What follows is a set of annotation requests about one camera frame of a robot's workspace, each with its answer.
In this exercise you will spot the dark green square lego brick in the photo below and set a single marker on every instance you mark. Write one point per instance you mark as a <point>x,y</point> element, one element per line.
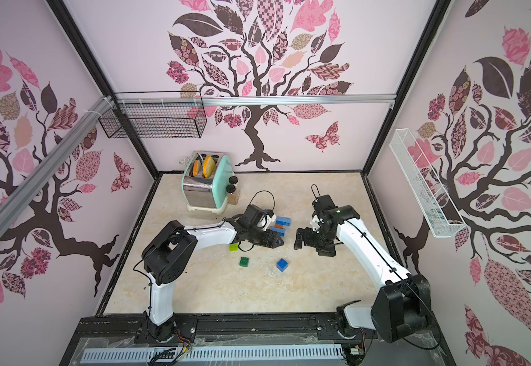
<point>244,262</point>

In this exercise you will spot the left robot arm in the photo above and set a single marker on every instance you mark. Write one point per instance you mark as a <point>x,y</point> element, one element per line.
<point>166,257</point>

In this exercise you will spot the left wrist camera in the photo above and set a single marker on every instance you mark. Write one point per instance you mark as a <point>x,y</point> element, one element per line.
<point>259,218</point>

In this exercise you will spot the white wire shelf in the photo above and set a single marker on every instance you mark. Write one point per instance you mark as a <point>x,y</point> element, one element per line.
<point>415,158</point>

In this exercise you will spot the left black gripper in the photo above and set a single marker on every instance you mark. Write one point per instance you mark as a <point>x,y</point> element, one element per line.
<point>269,242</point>

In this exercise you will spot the mint green toaster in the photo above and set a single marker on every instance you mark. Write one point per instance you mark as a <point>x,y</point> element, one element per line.
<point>205,181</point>

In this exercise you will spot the aluminium rail left wall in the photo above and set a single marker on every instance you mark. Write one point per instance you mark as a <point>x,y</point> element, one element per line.
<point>29,188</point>

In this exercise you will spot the aluminium rail back wall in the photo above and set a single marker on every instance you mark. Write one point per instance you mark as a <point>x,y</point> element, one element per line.
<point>269,100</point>

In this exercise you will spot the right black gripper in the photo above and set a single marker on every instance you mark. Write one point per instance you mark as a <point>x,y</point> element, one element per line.
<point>313,235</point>

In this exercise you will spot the light blue long lego brick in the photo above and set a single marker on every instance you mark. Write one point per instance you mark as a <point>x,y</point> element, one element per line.
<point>280,231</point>

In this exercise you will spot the aluminium rail wall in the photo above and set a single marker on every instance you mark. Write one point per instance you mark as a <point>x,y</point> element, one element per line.
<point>29,188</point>
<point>269,100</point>

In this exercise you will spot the black wire basket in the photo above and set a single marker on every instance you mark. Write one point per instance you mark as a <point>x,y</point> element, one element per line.
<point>147,115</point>

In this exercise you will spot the white cable duct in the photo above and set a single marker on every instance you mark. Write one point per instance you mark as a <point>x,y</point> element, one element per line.
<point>211,354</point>

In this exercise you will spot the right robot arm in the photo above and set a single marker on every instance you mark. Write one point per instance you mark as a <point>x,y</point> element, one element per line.
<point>402,303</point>

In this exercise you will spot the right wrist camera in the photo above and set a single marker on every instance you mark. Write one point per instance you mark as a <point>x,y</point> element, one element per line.
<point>323,208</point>

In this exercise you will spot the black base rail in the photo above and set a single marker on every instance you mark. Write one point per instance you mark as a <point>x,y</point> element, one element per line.
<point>324,326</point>

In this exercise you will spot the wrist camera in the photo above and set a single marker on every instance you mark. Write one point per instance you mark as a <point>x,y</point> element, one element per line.
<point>259,218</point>
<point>323,208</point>

